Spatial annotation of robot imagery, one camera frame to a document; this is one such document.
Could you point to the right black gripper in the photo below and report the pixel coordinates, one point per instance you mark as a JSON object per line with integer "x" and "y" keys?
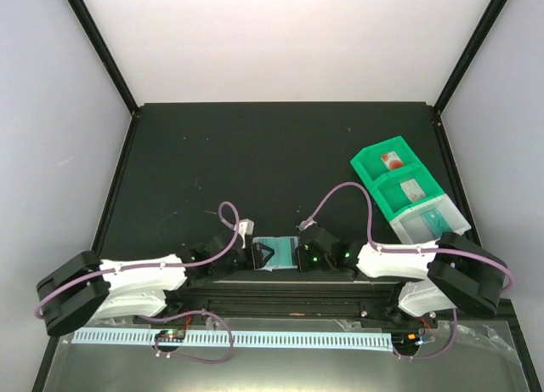
{"x": 303, "y": 264}

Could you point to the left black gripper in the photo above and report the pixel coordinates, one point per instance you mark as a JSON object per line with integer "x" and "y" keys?
{"x": 257, "y": 263}

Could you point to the teal credit card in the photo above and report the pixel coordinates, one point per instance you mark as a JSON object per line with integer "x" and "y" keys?
{"x": 266, "y": 252}

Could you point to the black leather card holder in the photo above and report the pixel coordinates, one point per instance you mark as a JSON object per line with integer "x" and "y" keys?
{"x": 288, "y": 246}

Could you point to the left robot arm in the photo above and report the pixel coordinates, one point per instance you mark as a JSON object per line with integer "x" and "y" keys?
{"x": 88, "y": 287}

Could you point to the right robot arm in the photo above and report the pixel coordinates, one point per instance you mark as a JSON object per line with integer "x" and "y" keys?
{"x": 448, "y": 273}

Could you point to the white card red marks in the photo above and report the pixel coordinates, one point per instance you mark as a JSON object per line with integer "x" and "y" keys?
{"x": 413, "y": 190}

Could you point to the teal card in clear bin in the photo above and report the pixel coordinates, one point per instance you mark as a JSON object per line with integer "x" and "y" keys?
{"x": 436, "y": 222}

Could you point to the clear plastic bin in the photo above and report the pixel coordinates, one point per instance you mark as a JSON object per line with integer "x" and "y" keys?
{"x": 411, "y": 229}

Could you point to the green two-compartment bin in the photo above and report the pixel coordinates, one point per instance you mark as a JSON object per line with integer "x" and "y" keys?
{"x": 384, "y": 185}

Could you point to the small electronics board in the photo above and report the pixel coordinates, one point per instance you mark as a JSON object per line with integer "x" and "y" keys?
{"x": 170, "y": 335}

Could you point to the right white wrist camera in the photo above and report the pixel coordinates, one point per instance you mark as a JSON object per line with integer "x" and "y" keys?
{"x": 305, "y": 224}

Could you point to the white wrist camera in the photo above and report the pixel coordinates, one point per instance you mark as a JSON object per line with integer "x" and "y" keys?
{"x": 245, "y": 232}
{"x": 305, "y": 224}

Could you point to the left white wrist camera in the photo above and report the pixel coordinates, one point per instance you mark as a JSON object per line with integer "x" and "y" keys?
{"x": 245, "y": 232}

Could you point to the black aluminium rail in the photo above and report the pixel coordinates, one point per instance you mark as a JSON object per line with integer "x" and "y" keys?
{"x": 372, "y": 304}

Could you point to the white slotted cable duct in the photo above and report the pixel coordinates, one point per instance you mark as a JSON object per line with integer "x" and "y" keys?
{"x": 238, "y": 339}

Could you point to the left black frame post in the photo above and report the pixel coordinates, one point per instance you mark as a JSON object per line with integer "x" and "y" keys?
{"x": 94, "y": 35}

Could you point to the black frame post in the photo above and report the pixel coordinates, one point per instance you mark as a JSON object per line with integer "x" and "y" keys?
{"x": 94, "y": 35}
{"x": 486, "y": 22}

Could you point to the right black frame post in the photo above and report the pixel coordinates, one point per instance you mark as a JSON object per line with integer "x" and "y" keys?
{"x": 486, "y": 22}

